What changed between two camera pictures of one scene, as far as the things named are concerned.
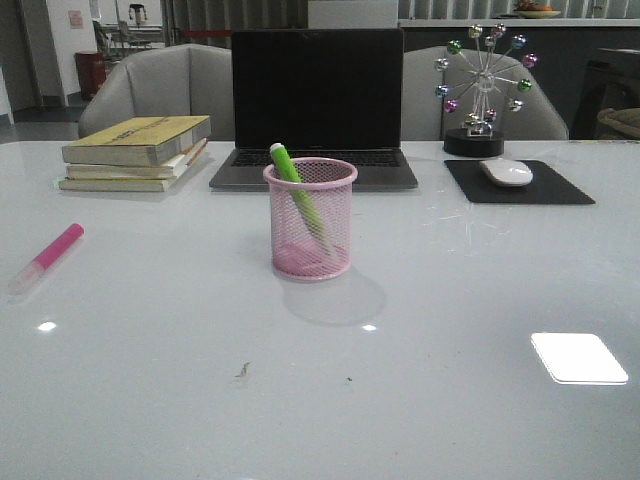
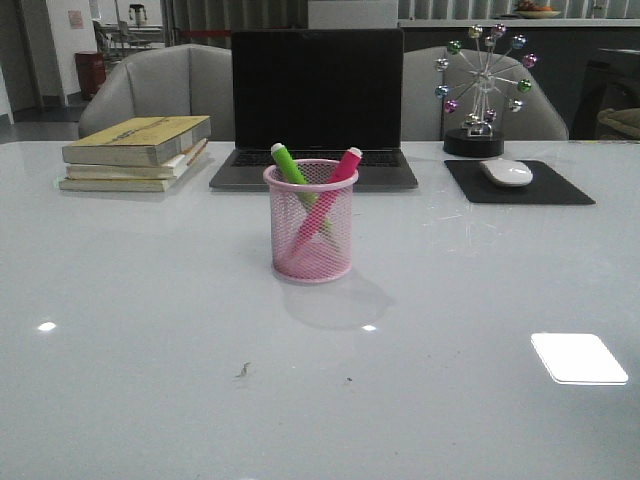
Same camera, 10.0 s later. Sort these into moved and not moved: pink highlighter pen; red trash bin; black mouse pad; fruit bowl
Moved: pink highlighter pen
Not moved: red trash bin; fruit bowl; black mouse pad
